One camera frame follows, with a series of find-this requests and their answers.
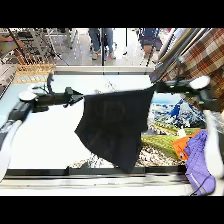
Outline silver frame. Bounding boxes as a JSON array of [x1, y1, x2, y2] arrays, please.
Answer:
[[0, 173, 224, 197]]

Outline purple garment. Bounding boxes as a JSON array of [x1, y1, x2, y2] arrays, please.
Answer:
[[183, 129, 217, 197]]

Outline orange garment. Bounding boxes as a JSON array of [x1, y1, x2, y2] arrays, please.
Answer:
[[171, 129, 202, 162]]

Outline black garment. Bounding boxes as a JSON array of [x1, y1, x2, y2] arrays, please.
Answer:
[[74, 87, 156, 175]]

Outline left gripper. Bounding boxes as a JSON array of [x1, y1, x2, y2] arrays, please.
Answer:
[[63, 86, 85, 109]]

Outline checked shirt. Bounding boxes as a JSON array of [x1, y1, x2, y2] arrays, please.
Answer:
[[149, 28, 224, 113]]

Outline person's legs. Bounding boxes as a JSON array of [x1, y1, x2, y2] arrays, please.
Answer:
[[139, 28, 163, 64], [87, 28, 117, 61]]

